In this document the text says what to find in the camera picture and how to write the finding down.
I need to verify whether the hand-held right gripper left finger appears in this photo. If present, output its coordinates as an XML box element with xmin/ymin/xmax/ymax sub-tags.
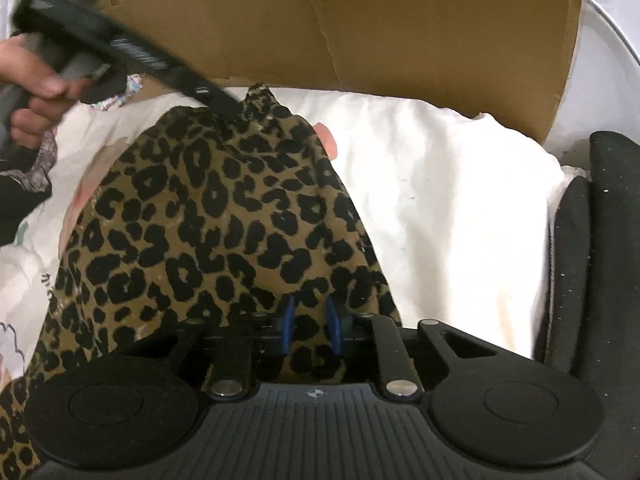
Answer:
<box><xmin>120</xmin><ymin>296</ymin><xmax>297</xmax><ymax>402</ymax></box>

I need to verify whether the person's left hand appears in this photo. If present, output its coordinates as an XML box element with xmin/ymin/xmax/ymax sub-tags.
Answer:
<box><xmin>0</xmin><ymin>34</ymin><xmax>92</xmax><ymax>152</ymax></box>

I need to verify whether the flat cardboard sheet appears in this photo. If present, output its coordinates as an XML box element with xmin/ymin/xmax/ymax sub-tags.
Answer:
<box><xmin>95</xmin><ymin>0</ymin><xmax>586</xmax><ymax>146</ymax></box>

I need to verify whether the black garment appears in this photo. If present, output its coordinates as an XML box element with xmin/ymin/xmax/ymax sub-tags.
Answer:
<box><xmin>0</xmin><ymin>157</ymin><xmax>53</xmax><ymax>248</ymax></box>

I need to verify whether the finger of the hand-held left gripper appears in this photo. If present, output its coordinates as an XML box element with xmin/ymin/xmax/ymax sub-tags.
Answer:
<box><xmin>165</xmin><ymin>62</ymin><xmax>244</xmax><ymax>119</ymax></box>

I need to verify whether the black suitcase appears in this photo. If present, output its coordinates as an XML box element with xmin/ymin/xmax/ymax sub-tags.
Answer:
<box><xmin>532</xmin><ymin>130</ymin><xmax>640</xmax><ymax>461</ymax></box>

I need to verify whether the floral printed cloth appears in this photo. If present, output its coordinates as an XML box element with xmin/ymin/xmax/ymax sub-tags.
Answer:
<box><xmin>20</xmin><ymin>127</ymin><xmax>58</xmax><ymax>196</ymax></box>

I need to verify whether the leopard print skirt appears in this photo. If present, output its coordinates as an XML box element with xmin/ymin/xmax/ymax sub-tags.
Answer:
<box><xmin>0</xmin><ymin>82</ymin><xmax>406</xmax><ymax>480</ymax></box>

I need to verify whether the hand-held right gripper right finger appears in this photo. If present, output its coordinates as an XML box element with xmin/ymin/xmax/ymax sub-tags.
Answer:
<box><xmin>322</xmin><ymin>296</ymin><xmax>532</xmax><ymax>402</ymax></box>

